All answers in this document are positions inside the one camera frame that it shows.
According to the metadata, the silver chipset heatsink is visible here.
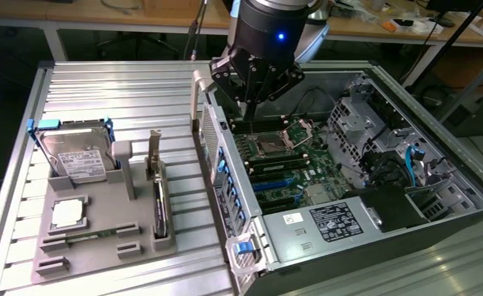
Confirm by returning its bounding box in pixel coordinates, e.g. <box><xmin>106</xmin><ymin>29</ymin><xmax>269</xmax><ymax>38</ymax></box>
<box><xmin>305</xmin><ymin>184</ymin><xmax>330</xmax><ymax>205</ymax></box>

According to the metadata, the silver hard disk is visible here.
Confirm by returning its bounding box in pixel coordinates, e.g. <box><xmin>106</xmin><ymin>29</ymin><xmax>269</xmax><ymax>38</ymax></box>
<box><xmin>33</xmin><ymin>121</ymin><xmax>116</xmax><ymax>186</ymax></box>

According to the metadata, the blue expansion slot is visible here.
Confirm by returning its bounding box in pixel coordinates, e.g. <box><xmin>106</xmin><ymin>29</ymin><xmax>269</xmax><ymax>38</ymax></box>
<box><xmin>253</xmin><ymin>179</ymin><xmax>297</xmax><ymax>191</ymax></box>

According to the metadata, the black stand pole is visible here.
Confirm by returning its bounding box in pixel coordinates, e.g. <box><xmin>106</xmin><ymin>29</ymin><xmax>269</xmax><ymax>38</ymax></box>
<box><xmin>428</xmin><ymin>0</ymin><xmax>483</xmax><ymax>90</ymax></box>

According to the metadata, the green motherboard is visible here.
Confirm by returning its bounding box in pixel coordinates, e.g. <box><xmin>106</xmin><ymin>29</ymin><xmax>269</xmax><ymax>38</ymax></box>
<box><xmin>227</xmin><ymin>114</ymin><xmax>354</xmax><ymax>217</ymax></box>

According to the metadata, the blue wire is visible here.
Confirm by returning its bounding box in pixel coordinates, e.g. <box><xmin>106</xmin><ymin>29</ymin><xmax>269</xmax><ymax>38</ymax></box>
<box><xmin>405</xmin><ymin>144</ymin><xmax>426</xmax><ymax>189</ymax></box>

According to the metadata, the black office chair base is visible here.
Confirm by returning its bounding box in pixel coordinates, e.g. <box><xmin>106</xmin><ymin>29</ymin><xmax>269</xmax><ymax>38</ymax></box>
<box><xmin>96</xmin><ymin>30</ymin><xmax>179</xmax><ymax>61</ymax></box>

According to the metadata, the metal disk bay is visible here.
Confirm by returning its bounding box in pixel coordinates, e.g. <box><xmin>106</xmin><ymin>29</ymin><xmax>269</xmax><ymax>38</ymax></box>
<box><xmin>403</xmin><ymin>181</ymin><xmax>479</xmax><ymax>223</ymax></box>

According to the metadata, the blue disk carrier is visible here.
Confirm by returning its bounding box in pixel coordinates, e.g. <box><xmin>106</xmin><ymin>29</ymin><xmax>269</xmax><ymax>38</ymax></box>
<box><xmin>25</xmin><ymin>115</ymin><xmax>117</xmax><ymax>147</ymax></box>

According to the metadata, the aluminium profile frame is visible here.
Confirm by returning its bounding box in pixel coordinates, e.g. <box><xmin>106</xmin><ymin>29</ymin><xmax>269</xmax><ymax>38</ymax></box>
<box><xmin>438</xmin><ymin>52</ymin><xmax>483</xmax><ymax>124</ymax></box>

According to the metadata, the white and black device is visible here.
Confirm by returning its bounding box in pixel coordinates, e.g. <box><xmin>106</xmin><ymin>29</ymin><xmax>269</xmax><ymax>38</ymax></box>
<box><xmin>383</xmin><ymin>17</ymin><xmax>444</xmax><ymax>35</ymax></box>

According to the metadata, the black open PC case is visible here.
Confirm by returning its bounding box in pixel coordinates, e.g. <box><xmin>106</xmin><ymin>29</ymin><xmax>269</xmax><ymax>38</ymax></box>
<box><xmin>195</xmin><ymin>60</ymin><xmax>483</xmax><ymax>296</ymax></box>

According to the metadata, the CPU socket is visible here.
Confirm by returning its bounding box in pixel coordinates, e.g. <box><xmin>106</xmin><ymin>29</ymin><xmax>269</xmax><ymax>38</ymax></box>
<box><xmin>255</xmin><ymin>131</ymin><xmax>294</xmax><ymax>157</ymax></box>

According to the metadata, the grey power supply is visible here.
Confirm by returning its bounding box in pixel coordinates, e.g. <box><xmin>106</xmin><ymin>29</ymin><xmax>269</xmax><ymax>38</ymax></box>
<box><xmin>259</xmin><ymin>197</ymin><xmax>386</xmax><ymax>266</ymax></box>

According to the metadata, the black wire bundle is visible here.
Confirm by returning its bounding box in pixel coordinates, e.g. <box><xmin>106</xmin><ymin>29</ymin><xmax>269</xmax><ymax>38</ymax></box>
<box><xmin>362</xmin><ymin>152</ymin><xmax>415</xmax><ymax>189</ymax></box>

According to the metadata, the silver CPU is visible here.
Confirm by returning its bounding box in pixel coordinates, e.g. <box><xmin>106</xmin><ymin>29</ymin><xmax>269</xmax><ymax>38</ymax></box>
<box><xmin>50</xmin><ymin>199</ymin><xmax>85</xmax><ymax>229</ymax></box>

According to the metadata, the black graphics card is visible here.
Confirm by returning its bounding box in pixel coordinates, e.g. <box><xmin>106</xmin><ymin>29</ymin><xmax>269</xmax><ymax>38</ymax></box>
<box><xmin>148</xmin><ymin>129</ymin><xmax>171</xmax><ymax>241</ymax></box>

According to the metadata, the grey parts rack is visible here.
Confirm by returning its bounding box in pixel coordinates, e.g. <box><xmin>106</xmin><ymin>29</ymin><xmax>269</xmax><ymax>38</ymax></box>
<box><xmin>30</xmin><ymin>140</ymin><xmax>179</xmax><ymax>286</ymax></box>

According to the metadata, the black empty RAM slot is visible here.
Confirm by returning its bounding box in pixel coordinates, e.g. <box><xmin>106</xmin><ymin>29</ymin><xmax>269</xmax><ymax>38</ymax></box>
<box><xmin>231</xmin><ymin>125</ymin><xmax>286</xmax><ymax>134</ymax></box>
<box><xmin>245</xmin><ymin>152</ymin><xmax>309</xmax><ymax>163</ymax></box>
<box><xmin>229</xmin><ymin>118</ymin><xmax>283</xmax><ymax>126</ymax></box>

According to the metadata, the green circuit board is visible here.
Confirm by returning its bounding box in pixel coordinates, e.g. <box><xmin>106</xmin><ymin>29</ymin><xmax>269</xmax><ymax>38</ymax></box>
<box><xmin>331</xmin><ymin>0</ymin><xmax>363</xmax><ymax>18</ymax></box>

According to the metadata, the black monitor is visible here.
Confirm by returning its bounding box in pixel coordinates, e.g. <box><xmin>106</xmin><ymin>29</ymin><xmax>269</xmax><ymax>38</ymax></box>
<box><xmin>424</xmin><ymin>0</ymin><xmax>483</xmax><ymax>27</ymax></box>

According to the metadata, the black dangling cable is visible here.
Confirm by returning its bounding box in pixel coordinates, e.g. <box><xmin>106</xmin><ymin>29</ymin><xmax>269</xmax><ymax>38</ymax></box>
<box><xmin>182</xmin><ymin>0</ymin><xmax>210</xmax><ymax>60</ymax></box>

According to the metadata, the metal socket cover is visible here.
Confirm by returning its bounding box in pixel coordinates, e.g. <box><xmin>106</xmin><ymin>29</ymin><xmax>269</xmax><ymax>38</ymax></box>
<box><xmin>281</xmin><ymin>118</ymin><xmax>319</xmax><ymax>146</ymax></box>

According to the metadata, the grey power supply handle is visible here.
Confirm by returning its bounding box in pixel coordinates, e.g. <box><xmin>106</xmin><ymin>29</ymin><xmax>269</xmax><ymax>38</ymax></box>
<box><xmin>226</xmin><ymin>233</ymin><xmax>267</xmax><ymax>276</ymax></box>

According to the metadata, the green RAM stick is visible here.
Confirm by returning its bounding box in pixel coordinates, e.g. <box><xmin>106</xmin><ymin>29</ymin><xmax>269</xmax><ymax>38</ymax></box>
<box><xmin>66</xmin><ymin>229</ymin><xmax>120</xmax><ymax>243</ymax></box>

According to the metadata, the long black expansion slot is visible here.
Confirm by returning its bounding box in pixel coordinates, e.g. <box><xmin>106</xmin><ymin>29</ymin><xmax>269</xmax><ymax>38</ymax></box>
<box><xmin>263</xmin><ymin>197</ymin><xmax>298</xmax><ymax>211</ymax></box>
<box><xmin>249</xmin><ymin>171</ymin><xmax>295</xmax><ymax>183</ymax></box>

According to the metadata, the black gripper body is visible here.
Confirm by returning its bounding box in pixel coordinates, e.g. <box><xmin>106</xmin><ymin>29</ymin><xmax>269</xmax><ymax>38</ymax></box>
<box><xmin>226</xmin><ymin>0</ymin><xmax>311</xmax><ymax>73</ymax></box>

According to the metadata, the black labelled RAM stick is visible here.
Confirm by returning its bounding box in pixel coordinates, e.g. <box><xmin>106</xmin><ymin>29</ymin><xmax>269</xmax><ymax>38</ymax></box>
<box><xmin>247</xmin><ymin>155</ymin><xmax>311</xmax><ymax>176</ymax></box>

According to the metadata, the black plastic shroud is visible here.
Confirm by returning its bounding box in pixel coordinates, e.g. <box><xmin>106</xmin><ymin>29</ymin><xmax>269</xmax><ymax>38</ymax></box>
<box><xmin>342</xmin><ymin>184</ymin><xmax>431</xmax><ymax>234</ymax></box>

